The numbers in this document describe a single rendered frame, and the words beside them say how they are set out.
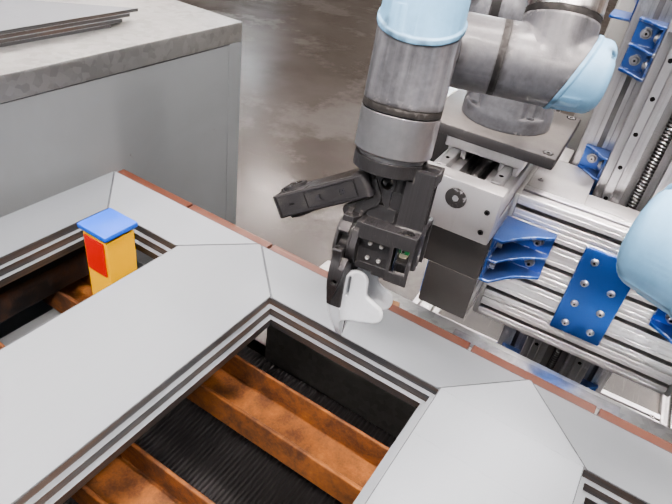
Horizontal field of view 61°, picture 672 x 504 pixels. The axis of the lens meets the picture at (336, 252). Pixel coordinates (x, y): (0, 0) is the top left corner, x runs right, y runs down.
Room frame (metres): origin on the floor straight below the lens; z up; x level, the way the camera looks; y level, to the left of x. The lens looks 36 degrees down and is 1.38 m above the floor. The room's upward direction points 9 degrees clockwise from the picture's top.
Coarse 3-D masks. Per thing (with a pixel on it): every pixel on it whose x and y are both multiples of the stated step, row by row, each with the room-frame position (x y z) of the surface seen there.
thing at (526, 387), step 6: (504, 384) 0.51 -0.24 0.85; (510, 384) 0.51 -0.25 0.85; (516, 384) 0.52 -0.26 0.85; (522, 384) 0.52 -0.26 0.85; (528, 384) 0.52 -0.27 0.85; (516, 390) 0.51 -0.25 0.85; (522, 390) 0.51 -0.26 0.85; (528, 390) 0.51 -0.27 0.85; (534, 390) 0.51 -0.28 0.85; (528, 396) 0.50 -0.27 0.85; (534, 396) 0.50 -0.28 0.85; (540, 396) 0.50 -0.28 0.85; (540, 402) 0.49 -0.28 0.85
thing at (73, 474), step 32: (32, 256) 0.63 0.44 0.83; (256, 320) 0.57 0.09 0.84; (288, 320) 0.58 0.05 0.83; (224, 352) 0.51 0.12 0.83; (320, 352) 0.55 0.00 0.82; (352, 352) 0.54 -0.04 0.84; (192, 384) 0.45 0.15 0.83; (384, 384) 0.50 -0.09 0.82; (416, 384) 0.50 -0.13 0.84; (128, 416) 0.38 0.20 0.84; (160, 416) 0.41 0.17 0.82; (416, 416) 0.45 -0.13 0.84; (96, 448) 0.34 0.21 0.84; (64, 480) 0.30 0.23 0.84
